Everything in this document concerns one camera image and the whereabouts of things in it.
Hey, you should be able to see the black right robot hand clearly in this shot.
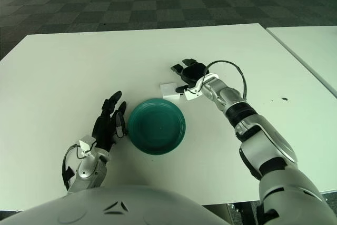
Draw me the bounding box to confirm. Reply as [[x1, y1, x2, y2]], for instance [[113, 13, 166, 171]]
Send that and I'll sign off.
[[170, 58, 210, 93]]

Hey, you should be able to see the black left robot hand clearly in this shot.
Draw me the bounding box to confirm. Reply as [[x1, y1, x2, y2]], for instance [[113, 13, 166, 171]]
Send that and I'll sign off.
[[91, 90, 129, 152]]

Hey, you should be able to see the white square charger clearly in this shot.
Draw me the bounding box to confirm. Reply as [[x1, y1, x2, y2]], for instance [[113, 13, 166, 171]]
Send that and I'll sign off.
[[159, 82, 182, 101]]

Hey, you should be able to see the green round plate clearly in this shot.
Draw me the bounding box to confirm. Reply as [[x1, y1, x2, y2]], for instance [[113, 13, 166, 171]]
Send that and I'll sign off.
[[128, 98, 187, 155]]

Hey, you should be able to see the grey robot torso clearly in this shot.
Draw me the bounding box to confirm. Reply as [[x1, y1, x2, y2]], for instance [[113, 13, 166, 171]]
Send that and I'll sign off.
[[0, 184, 227, 225]]

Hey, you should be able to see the white neighbouring table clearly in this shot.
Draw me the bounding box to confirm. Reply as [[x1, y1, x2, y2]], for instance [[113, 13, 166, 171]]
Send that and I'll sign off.
[[265, 25, 337, 94]]

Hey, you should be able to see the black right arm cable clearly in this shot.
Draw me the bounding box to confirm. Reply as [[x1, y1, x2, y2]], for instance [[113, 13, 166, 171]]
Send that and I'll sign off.
[[207, 60, 248, 99]]

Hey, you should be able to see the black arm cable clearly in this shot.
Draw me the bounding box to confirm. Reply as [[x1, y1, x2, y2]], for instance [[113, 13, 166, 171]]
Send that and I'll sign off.
[[207, 60, 248, 99], [62, 143, 82, 191]]

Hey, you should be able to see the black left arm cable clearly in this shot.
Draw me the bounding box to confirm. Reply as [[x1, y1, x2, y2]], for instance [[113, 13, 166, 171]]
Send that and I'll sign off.
[[62, 143, 82, 191]]

